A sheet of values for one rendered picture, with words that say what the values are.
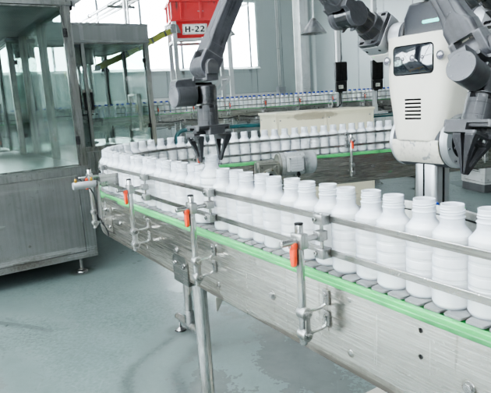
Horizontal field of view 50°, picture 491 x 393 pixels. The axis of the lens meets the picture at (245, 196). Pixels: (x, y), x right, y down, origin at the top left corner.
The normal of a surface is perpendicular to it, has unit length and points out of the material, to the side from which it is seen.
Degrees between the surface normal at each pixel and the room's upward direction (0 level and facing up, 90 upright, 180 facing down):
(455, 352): 90
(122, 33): 90
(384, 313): 90
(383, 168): 91
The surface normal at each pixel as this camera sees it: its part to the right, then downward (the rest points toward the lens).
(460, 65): -0.75, -0.19
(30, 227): 0.54, 0.11
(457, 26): -0.60, 0.29
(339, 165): 0.26, 0.16
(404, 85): -0.84, 0.15
